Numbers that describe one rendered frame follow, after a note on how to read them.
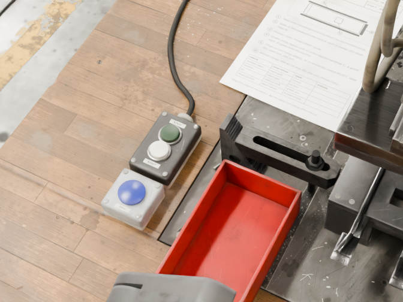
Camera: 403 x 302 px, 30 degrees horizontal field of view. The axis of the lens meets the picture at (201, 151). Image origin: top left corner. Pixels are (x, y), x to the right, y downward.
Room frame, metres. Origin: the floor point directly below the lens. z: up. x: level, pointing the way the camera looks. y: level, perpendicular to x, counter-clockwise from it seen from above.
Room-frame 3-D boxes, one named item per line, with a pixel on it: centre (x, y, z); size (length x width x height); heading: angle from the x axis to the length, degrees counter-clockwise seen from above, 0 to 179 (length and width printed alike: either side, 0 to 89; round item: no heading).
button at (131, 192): (0.54, 0.11, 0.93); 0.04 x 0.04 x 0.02
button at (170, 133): (0.63, 0.04, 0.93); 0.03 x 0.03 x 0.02
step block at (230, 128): (0.59, -0.06, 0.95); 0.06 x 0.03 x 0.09; 56
